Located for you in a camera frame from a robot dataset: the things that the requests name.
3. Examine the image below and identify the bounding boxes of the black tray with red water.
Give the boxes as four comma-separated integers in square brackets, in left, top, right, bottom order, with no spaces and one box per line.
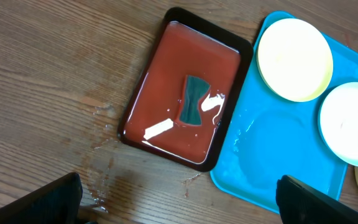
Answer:
[117,7,254,172]

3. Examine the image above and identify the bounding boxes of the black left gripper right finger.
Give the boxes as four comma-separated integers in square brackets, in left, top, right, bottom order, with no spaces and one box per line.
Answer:
[276,175,358,224]

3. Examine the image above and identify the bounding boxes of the green and orange sponge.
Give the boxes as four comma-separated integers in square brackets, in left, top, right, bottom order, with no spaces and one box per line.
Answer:
[176,75,211,126]

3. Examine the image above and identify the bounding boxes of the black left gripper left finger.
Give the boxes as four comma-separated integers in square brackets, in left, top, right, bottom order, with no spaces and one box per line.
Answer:
[0,172,83,224]

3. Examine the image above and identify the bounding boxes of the blue plastic tray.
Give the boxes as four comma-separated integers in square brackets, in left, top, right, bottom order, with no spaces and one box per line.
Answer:
[209,11,358,215]

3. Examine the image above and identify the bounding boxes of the light blue plate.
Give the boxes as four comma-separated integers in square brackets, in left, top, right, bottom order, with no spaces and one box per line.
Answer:
[318,82,358,167]

